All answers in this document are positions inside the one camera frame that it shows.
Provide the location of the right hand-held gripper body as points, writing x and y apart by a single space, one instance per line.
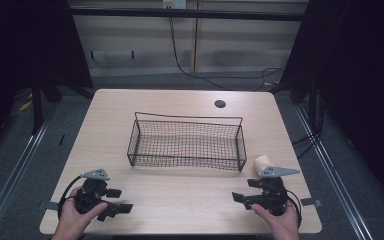
273 195

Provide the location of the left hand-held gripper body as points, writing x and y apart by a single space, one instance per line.
90 196

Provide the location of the beige cylinder block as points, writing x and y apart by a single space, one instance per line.
262 162

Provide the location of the person's right hand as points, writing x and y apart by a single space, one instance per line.
283 225

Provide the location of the person's left hand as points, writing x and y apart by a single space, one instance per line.
70 221

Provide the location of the grey tape strip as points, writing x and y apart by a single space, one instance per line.
51 205
311 202

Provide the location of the small black floor strip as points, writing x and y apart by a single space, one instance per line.
62 140

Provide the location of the black metal stand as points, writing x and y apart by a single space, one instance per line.
37 106

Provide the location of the yellow floor tape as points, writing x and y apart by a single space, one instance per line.
25 105

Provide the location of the dark curtain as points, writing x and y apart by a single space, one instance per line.
356 83
23 43

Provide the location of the metal floor rail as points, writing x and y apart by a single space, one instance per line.
16 170
333 173

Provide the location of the black horizontal frame bar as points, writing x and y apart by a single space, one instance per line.
186 14

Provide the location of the white wall power outlet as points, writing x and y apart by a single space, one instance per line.
174 3

